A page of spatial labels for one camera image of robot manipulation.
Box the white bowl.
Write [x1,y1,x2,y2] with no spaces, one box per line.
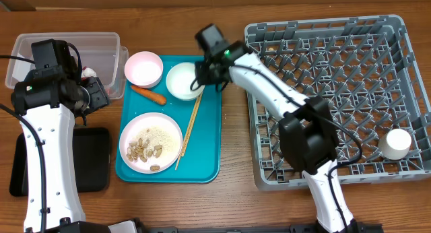
[166,62,205,101]

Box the pink bowl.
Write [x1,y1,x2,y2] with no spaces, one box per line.
[125,51,164,88]

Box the orange carrot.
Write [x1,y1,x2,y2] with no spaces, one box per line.
[131,85,167,106]

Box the white cup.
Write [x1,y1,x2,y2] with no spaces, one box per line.
[378,129,412,160]

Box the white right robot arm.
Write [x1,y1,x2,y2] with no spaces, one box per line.
[193,40,356,232]

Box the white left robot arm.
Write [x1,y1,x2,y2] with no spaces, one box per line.
[11,69,110,232]

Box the grey plastic dishwasher rack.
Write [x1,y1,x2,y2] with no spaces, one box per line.
[244,15,430,184]

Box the clear plastic bin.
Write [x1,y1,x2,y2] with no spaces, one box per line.
[11,32,129,100]

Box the black tray bin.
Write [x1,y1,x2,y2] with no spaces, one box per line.
[9,127,112,197]

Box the pink plate with peanuts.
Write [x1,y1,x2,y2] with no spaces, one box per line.
[119,112,183,174]

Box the teal plastic tray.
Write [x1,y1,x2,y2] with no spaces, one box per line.
[115,55,222,183]

